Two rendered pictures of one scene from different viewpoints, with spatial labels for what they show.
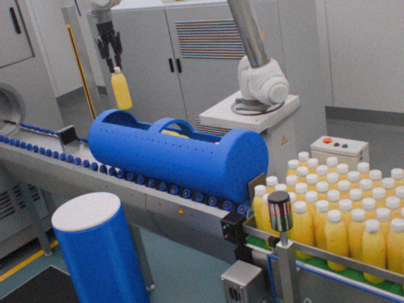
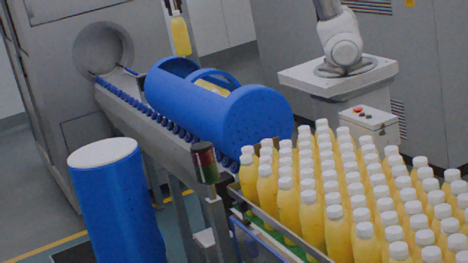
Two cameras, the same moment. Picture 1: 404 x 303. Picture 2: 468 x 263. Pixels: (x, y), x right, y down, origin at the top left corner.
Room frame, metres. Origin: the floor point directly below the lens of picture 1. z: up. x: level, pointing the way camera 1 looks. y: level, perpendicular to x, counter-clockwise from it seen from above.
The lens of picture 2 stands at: (-0.32, -0.88, 1.86)
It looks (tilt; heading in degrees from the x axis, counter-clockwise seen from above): 19 degrees down; 21
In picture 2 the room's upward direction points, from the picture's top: 12 degrees counter-clockwise
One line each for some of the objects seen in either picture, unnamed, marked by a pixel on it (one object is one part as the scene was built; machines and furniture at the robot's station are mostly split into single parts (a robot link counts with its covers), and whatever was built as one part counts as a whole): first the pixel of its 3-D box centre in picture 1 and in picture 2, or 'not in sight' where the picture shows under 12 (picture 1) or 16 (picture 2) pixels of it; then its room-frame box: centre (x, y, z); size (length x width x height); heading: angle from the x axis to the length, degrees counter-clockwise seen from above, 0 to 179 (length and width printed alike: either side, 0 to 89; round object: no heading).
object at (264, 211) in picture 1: (272, 222); (251, 186); (1.48, -0.20, 0.99); 0.07 x 0.07 x 0.19
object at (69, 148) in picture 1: (69, 141); (148, 88); (2.70, 0.72, 1.00); 0.10 x 0.04 x 0.15; 133
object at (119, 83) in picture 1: (120, 89); (180, 34); (2.34, 0.32, 1.33); 0.07 x 0.07 x 0.19
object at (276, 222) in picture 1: (281, 218); (206, 170); (1.20, -0.18, 1.18); 0.06 x 0.06 x 0.05
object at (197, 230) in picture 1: (108, 182); (175, 137); (2.49, 0.53, 0.79); 2.17 x 0.29 x 0.34; 43
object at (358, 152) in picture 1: (339, 154); (368, 127); (1.77, -0.54, 1.05); 0.20 x 0.10 x 0.10; 43
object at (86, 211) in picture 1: (86, 210); (102, 152); (1.77, 0.50, 1.03); 0.28 x 0.28 x 0.01
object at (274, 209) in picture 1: (279, 204); (203, 155); (1.20, -0.18, 1.23); 0.06 x 0.06 x 0.04
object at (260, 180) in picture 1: (257, 191); (268, 156); (1.73, -0.19, 0.99); 0.10 x 0.02 x 0.12; 133
